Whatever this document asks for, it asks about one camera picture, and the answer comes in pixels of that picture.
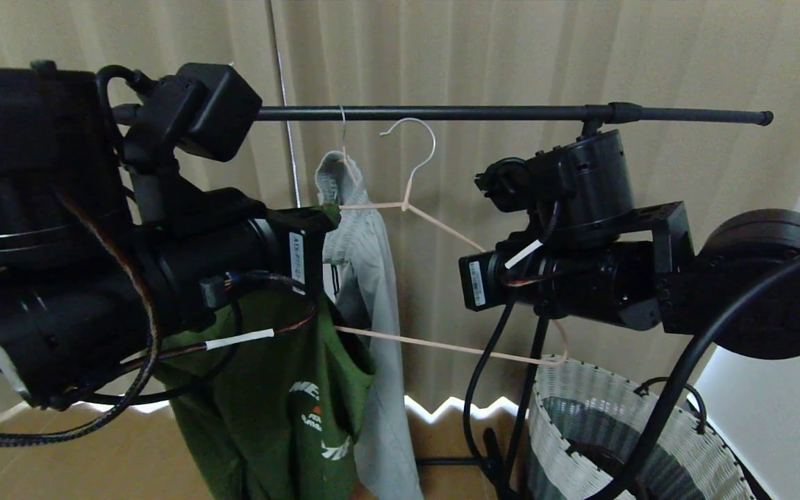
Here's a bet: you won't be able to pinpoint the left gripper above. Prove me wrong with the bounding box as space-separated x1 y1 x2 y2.
0 207 335 409

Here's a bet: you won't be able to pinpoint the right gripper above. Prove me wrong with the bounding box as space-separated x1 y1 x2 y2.
459 240 661 331

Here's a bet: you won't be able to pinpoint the green garment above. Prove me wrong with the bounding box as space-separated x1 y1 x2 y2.
153 201 376 500

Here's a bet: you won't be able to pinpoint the pink clothes hanger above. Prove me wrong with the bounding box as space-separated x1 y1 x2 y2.
340 106 360 183
334 118 571 367

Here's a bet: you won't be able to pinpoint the pale grey shorts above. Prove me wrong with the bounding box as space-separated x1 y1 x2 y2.
315 151 423 500

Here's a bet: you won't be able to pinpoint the white laundry basket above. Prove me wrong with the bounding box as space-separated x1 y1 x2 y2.
526 356 755 500

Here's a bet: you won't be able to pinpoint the black clothes rack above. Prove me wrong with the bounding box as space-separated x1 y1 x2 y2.
112 102 774 500

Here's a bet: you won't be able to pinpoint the black cable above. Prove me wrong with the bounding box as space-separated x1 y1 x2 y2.
462 240 800 500
84 65 244 407

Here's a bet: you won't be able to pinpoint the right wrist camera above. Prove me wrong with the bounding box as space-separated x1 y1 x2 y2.
475 156 533 213

